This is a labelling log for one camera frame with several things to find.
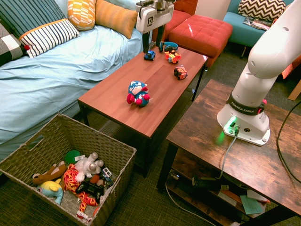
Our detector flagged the orange toy fire truck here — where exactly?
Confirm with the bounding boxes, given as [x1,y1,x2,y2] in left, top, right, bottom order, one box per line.
[174,65,189,81]

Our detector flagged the magazines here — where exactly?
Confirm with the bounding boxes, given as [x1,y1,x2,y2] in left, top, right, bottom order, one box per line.
[242,16,274,31]

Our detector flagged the blue red superhero stuffed toy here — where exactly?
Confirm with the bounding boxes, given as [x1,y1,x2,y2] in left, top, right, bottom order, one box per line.
[126,81,151,108]

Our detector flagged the woven wicker basket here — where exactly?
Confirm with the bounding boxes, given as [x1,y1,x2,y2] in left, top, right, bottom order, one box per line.
[0,113,137,226]

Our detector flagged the blue toy car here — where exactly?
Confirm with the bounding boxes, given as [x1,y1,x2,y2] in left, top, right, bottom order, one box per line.
[143,49,157,62]

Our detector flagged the reddish wooden coffee table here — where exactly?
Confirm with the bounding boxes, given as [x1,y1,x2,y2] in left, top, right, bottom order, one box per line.
[77,46,209,178]

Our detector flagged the blue striped pillow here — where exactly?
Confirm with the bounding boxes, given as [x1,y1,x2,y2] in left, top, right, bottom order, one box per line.
[0,0,81,58]

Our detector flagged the teal bench sofa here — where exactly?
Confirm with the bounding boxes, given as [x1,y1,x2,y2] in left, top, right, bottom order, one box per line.
[222,0,295,49]

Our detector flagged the white grey plush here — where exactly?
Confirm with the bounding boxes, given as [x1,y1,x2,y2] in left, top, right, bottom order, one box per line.
[74,152,105,183]

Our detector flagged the orange toy excavator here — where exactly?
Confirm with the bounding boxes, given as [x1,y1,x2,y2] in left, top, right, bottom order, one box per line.
[164,50,182,65]

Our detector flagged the yellow blue plush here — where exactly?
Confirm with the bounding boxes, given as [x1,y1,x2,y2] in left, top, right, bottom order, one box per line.
[36,178,65,206]

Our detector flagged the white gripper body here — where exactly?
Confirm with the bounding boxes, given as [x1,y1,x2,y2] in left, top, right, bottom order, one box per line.
[135,0,174,34]

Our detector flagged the brown dog plush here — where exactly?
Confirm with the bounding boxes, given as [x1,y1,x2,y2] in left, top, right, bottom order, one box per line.
[32,161,68,186]

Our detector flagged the grey base cable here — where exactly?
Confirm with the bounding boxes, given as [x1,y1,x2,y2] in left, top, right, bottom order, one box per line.
[215,131,240,180]

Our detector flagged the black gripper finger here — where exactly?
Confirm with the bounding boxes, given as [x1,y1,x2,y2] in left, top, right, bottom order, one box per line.
[155,24,166,47]
[142,31,151,54]

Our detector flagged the black white chevron pillow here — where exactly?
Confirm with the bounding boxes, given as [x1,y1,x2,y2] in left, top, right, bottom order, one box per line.
[238,0,286,23]

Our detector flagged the red white toy truck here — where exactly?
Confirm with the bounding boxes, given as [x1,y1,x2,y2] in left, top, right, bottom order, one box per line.
[76,210,94,223]

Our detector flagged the black white checked pillow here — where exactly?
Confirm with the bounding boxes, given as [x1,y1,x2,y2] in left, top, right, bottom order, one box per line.
[0,22,31,67]

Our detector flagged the green round toy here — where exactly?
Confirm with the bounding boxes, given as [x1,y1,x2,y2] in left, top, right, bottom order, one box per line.
[64,149,82,166]

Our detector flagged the red armchair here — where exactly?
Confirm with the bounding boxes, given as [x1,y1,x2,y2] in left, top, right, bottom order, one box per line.
[152,0,198,42]

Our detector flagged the orange striped pillow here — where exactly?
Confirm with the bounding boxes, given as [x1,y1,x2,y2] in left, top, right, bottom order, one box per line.
[94,0,138,40]

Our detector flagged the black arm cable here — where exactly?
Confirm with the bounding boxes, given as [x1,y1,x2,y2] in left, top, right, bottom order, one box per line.
[276,100,301,184]

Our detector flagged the rustic dark wooden table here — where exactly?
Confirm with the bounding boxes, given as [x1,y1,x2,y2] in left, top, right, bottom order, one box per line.
[157,79,301,226]

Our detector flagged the black game controller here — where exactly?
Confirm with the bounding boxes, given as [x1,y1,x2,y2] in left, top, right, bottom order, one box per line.
[75,178,105,199]

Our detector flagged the yellow white patterned pillow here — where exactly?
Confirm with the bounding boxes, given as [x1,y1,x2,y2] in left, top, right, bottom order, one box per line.
[67,0,97,32]

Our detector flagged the blue black headphones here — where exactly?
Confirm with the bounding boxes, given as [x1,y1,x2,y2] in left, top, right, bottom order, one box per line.
[158,41,179,53]

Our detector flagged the white floor cable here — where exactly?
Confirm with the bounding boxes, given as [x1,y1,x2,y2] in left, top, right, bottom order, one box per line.
[164,180,218,226]

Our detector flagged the red tufted ottoman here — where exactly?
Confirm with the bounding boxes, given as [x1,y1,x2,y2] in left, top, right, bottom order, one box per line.
[168,14,234,68]

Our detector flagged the light blue covered sofa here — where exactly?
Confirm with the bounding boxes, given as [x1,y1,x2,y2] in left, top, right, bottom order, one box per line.
[0,0,144,161]

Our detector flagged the black power adapter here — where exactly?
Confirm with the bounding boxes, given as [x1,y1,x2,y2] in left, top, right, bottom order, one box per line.
[191,175,230,192]

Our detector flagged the green paper sheet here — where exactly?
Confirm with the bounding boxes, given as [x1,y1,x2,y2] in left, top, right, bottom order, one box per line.
[239,194,264,215]

